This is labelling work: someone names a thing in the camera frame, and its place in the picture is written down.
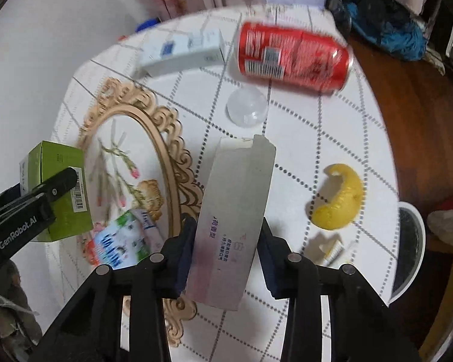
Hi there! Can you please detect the green medicine box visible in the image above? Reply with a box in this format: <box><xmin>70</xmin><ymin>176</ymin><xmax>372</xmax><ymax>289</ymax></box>
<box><xmin>20</xmin><ymin>141</ymin><xmax>92</xmax><ymax>243</ymax></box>

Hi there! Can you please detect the long white paper box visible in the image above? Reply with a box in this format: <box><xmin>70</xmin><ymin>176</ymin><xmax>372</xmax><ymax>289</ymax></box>
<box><xmin>185</xmin><ymin>135</ymin><xmax>276</xmax><ymax>310</ymax></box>

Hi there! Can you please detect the red soda can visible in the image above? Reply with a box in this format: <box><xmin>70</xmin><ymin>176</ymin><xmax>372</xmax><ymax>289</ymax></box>
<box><xmin>237</xmin><ymin>21</ymin><xmax>353</xmax><ymax>93</ymax></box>

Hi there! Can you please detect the white round trash bin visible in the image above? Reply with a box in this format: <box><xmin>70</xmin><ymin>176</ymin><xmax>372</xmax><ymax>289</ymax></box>
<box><xmin>390</xmin><ymin>201</ymin><xmax>426</xmax><ymax>303</ymax></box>

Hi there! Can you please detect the blue white snack packet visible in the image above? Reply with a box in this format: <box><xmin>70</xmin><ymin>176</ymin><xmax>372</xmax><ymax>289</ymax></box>
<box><xmin>86</xmin><ymin>209</ymin><xmax>164</xmax><ymax>270</ymax></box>

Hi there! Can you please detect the yellow lemon peel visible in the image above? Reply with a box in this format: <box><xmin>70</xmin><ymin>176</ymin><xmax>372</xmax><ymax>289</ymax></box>
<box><xmin>309</xmin><ymin>164</ymin><xmax>365</xmax><ymax>231</ymax></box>

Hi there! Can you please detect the grey slipper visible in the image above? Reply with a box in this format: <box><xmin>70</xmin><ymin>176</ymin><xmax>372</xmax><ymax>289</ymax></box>
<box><xmin>427</xmin><ymin>209</ymin><xmax>453</xmax><ymax>246</ymax></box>

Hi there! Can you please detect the ornate gold oval tray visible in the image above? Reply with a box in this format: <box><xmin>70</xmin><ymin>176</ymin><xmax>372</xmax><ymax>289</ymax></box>
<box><xmin>76</xmin><ymin>78</ymin><xmax>205</xmax><ymax>348</ymax></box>

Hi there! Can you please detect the white checked tablecloth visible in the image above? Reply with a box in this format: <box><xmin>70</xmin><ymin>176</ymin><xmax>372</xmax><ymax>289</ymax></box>
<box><xmin>44</xmin><ymin>5</ymin><xmax>401</xmax><ymax>362</ymax></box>

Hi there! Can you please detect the clear plastic lid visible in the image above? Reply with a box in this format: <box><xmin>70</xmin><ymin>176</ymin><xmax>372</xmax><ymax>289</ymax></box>
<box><xmin>226</xmin><ymin>87</ymin><xmax>268</xmax><ymax>128</ymax></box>

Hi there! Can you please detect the white blue medicine box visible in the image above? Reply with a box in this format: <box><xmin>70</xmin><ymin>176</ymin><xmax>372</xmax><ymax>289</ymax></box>
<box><xmin>133</xmin><ymin>29</ymin><xmax>227</xmax><ymax>78</ymax></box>

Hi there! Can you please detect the blue black clothes pile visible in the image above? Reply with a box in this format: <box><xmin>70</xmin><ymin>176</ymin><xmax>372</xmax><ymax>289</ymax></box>
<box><xmin>325</xmin><ymin>0</ymin><xmax>441</xmax><ymax>61</ymax></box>

